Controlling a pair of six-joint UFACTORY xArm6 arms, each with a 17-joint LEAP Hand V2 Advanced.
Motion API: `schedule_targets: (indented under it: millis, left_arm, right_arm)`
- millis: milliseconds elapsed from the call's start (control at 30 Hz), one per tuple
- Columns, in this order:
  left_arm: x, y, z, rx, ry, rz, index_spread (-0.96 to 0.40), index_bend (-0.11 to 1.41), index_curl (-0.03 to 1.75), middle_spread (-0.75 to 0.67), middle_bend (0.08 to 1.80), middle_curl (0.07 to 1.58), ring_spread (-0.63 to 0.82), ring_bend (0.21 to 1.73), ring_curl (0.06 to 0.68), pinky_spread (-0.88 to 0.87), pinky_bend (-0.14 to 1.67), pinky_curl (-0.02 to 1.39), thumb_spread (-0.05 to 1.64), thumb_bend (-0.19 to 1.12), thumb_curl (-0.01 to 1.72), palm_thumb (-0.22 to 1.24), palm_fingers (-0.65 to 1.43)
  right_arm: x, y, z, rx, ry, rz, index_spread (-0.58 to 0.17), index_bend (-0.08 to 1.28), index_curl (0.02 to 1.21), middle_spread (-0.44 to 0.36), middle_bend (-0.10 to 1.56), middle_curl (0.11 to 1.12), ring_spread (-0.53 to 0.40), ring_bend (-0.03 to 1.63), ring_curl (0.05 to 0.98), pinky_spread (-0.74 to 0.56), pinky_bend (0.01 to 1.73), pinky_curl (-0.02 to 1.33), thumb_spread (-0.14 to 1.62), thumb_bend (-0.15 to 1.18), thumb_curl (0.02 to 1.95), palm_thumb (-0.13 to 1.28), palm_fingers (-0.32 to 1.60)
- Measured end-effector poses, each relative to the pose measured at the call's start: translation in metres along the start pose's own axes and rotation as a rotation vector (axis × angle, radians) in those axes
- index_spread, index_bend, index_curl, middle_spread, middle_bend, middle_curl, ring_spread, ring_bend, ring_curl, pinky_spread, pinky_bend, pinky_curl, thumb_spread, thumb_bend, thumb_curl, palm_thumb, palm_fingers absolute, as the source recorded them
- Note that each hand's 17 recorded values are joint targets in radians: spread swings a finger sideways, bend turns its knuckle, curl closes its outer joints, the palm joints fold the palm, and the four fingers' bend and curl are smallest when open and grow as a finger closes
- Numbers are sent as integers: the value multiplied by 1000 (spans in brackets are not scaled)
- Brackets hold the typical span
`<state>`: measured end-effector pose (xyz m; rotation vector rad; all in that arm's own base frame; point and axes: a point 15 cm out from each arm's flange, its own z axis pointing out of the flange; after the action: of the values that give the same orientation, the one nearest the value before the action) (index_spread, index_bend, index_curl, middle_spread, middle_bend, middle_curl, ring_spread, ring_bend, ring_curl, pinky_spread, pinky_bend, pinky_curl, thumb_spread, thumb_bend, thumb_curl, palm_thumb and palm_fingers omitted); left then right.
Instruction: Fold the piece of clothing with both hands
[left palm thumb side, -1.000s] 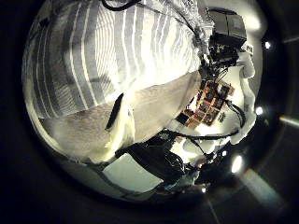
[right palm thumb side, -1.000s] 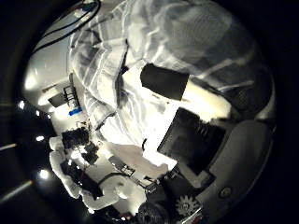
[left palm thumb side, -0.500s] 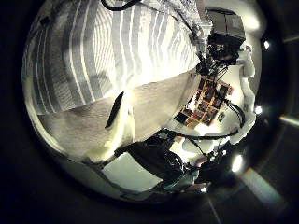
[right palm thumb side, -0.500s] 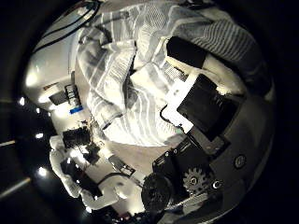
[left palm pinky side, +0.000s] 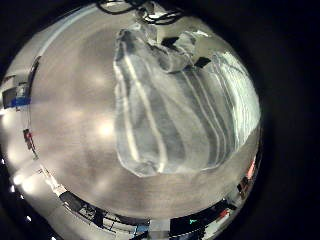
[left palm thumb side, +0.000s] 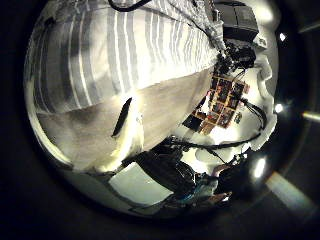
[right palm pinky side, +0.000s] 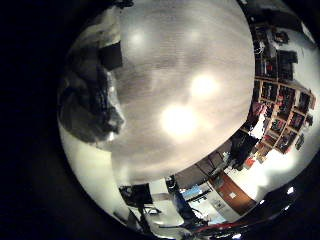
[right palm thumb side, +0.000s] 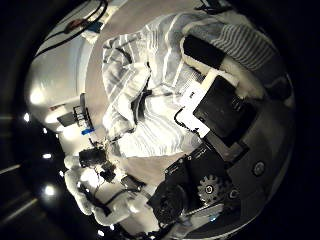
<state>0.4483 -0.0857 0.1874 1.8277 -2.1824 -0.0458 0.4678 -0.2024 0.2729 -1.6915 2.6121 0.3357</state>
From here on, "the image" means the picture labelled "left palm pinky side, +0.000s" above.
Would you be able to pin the white grey striped cloth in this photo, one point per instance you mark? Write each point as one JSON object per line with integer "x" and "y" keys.
{"x": 173, "y": 116}

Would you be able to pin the black stand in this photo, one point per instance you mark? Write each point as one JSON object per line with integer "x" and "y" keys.
{"x": 35, "y": 70}

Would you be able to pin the blue box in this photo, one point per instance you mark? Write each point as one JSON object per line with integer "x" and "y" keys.
{"x": 20, "y": 101}

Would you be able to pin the red object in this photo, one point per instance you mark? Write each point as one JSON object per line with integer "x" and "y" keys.
{"x": 27, "y": 135}

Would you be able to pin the black monitor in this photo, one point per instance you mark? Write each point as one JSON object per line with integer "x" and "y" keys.
{"x": 8, "y": 97}

